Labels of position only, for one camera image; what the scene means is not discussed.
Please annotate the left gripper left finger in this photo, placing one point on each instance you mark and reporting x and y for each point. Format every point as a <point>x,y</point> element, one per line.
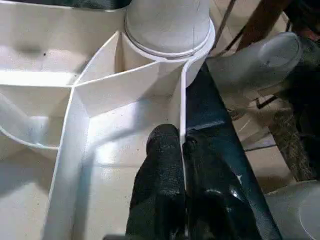
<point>160,190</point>

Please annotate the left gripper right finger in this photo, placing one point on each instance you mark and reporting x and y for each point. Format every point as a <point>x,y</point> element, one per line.
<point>215,200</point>

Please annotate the white plastic table top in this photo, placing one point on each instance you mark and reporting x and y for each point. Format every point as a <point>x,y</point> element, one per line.
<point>100,125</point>

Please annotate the white plastic table leg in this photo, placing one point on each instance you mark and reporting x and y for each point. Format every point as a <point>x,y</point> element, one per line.
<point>165,25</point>

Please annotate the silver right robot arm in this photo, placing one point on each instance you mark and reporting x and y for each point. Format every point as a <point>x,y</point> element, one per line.
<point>260,60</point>

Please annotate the black work mat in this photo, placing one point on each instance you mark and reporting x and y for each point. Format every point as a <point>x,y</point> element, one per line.
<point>205,105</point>

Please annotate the black stand legs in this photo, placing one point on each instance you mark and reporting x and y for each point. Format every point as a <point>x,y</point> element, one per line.
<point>226,22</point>

